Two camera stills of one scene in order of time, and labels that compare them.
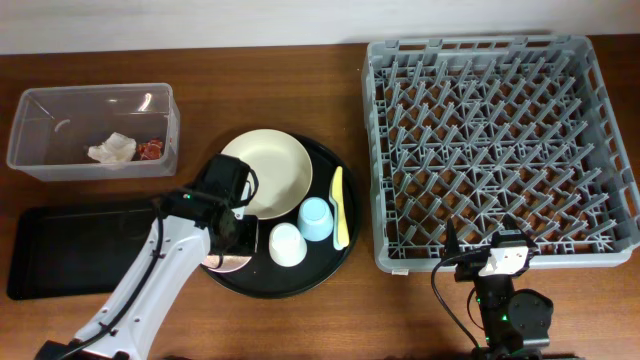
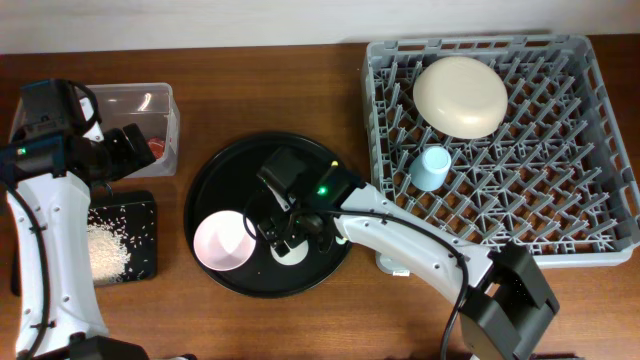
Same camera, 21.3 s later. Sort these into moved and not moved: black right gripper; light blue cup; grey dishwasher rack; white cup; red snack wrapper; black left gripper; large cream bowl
Moved: black left gripper; light blue cup; large cream bowl; black right gripper
Not moved: white cup; grey dishwasher rack; red snack wrapper
